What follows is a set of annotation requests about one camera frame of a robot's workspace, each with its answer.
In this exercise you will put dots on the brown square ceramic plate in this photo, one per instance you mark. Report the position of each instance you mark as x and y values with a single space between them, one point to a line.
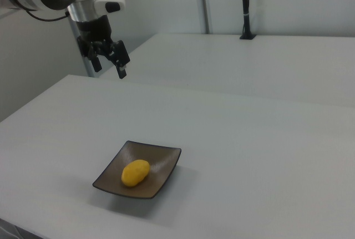
159 164

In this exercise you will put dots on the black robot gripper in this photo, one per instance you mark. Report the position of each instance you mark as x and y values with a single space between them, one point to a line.
94 33

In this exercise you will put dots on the yellow lemon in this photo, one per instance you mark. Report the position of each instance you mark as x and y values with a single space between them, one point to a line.
135 173

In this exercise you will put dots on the black camera pole white band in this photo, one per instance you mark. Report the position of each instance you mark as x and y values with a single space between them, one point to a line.
245 14

